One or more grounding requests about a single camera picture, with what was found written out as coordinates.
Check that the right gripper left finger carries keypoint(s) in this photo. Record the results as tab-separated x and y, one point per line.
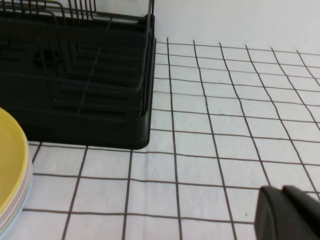
275	220

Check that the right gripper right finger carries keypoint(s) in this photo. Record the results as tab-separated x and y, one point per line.
310	210

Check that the yellow round plate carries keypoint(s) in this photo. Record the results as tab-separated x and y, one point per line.
10	155

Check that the pink round plate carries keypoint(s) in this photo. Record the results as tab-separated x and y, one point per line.
30	178

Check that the light blue round plate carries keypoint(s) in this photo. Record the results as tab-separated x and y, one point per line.
22	207

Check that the white grid pattern tablecloth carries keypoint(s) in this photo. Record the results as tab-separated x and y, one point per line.
200	162

